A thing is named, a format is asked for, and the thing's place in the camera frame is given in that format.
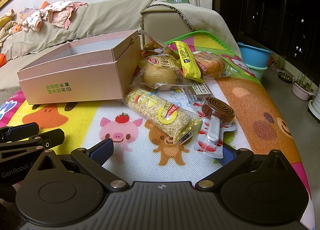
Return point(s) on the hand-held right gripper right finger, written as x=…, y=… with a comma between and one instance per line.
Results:
x=231, y=156

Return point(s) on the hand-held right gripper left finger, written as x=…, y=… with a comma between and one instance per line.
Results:
x=103, y=151

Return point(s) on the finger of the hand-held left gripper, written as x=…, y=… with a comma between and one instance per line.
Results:
x=23, y=129
x=47, y=137

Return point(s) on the pink cardboard box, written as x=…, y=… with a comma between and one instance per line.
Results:
x=75, y=79

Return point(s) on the puffed rice bar packet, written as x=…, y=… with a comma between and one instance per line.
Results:
x=160, y=117

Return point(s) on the orange cake packet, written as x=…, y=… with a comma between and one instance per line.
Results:
x=210, y=64

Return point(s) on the round bun packet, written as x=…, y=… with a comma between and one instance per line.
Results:
x=157, y=73

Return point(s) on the yellow snack bar packet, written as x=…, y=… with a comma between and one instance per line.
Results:
x=187, y=62

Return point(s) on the colourful cartoon play mat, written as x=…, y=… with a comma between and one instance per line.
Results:
x=75, y=120

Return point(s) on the hawthorn roll packet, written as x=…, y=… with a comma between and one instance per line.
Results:
x=220, y=108

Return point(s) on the orange toy ball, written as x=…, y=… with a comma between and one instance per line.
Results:
x=2, y=59

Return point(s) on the grey snack packet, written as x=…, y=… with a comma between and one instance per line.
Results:
x=200, y=89

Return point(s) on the green plastic basin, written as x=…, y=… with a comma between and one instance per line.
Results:
x=257, y=72

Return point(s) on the dark plant pot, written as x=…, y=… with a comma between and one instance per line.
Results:
x=285, y=78

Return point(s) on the white plant pot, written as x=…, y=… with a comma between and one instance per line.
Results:
x=315, y=110

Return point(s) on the pale pot with plant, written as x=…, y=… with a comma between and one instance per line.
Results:
x=301, y=89

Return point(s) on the blue plastic basin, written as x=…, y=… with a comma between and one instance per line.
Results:
x=253, y=54

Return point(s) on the small potted plant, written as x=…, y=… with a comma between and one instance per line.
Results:
x=280, y=63

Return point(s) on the yellow cloth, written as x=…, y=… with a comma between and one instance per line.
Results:
x=6, y=23

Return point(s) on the floral baby garment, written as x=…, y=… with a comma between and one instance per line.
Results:
x=33, y=21

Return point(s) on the khaki sofa cover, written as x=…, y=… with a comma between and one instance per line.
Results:
x=105, y=19

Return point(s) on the beige fringed throw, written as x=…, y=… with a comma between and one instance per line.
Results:
x=212, y=19

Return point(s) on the beige leather sofa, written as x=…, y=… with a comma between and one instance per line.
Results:
x=162, y=23

